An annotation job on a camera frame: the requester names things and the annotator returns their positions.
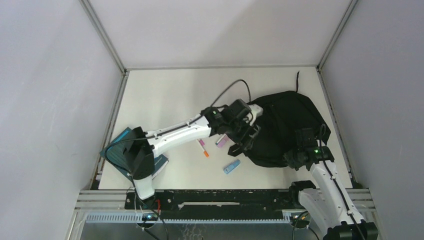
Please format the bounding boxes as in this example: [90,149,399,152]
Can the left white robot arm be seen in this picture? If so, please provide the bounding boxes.
[124,104,264,209]

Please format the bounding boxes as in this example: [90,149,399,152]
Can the orange capped white marker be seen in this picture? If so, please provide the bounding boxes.
[199,143,210,158]

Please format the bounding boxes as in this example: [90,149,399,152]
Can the teal humor book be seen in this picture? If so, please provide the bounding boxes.
[100,127,169,181]

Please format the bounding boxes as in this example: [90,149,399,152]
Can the black student backpack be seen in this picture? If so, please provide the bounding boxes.
[227,90,331,168]

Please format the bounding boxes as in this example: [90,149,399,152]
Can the white slotted cable duct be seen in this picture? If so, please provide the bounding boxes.
[85,212,291,224]

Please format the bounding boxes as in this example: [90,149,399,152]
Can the black front mounting rail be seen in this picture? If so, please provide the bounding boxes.
[124,189,301,220]

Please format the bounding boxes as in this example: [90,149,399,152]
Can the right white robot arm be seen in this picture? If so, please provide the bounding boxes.
[283,146,379,240]

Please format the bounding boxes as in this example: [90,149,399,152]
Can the pink highlighter pen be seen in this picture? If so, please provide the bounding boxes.
[215,134,229,149]

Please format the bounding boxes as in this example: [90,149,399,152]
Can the aluminium cell frame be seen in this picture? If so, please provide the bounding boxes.
[64,0,387,240]

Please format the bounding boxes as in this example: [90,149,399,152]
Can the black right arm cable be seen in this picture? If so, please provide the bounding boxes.
[291,124,369,240]

